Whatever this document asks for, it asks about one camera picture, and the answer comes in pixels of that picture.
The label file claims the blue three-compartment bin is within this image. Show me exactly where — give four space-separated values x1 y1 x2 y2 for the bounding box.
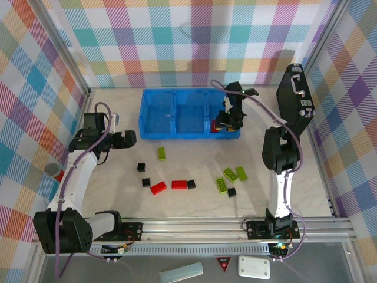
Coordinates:
138 88 242 140

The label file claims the black hard case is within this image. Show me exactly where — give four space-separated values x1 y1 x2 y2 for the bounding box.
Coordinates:
276 63 316 139

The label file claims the red triangle sticker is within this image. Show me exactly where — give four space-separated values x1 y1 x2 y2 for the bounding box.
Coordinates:
214 256 233 272

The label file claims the pale blue flat bar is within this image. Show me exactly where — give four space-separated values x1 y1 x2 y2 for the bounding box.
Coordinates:
158 262 204 283

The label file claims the white rectangular plate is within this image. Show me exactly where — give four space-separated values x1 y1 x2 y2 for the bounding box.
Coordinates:
237 255 271 280

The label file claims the aluminium upright frame post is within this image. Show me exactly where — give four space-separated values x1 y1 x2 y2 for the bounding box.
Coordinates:
28 0 91 95
302 0 353 74

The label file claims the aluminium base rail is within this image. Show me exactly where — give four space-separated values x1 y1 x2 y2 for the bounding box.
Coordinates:
32 216 356 245

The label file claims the small wired connector board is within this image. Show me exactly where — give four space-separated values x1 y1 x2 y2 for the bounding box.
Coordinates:
101 243 132 255
269 241 291 257

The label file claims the slotted grey cable duct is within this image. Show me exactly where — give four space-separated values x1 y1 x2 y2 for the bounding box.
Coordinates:
47 243 272 256

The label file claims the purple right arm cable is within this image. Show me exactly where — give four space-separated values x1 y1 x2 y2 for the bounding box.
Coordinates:
210 79 309 263

